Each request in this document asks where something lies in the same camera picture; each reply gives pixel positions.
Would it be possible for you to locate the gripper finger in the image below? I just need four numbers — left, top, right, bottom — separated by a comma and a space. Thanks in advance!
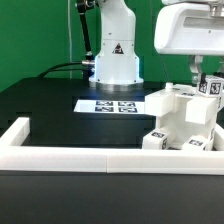
188, 55, 206, 87
216, 56, 224, 78

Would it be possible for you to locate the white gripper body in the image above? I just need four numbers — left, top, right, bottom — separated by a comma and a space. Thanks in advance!
154, 3, 224, 56

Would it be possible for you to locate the small tagged nut cube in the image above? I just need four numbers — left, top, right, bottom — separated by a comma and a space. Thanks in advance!
197, 75, 224, 97

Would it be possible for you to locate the white chair back frame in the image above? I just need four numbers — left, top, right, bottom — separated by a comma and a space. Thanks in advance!
144, 83, 224, 125

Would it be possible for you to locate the white tag sheet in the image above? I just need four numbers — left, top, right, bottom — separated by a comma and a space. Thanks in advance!
74, 100, 144, 114

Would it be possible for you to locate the white U-shaped fence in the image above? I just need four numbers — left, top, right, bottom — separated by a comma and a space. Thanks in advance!
0, 117, 224, 175

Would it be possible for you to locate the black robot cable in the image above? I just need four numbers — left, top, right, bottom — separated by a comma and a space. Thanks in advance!
36, 0, 98, 80

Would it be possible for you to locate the thin white cable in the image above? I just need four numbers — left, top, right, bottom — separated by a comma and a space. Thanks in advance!
67, 0, 74, 80

